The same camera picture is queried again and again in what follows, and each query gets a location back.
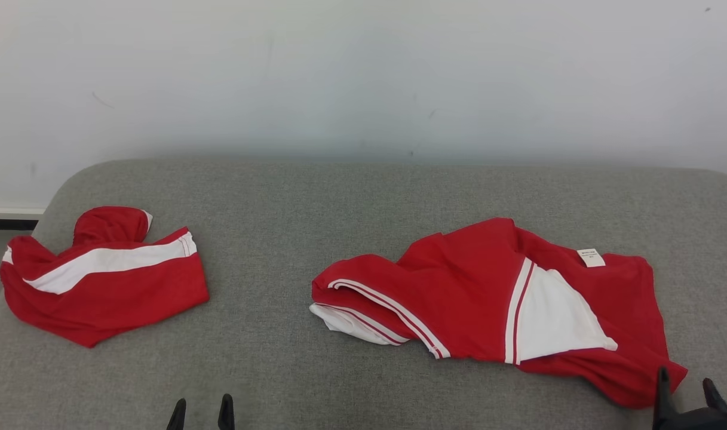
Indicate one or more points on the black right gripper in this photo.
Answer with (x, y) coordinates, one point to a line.
(704, 421)

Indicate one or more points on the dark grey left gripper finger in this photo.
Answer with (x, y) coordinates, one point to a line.
(177, 416)
(226, 412)

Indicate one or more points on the red shorts with white stripe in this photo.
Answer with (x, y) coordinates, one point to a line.
(118, 298)

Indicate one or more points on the red basketball jersey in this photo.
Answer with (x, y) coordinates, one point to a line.
(477, 286)

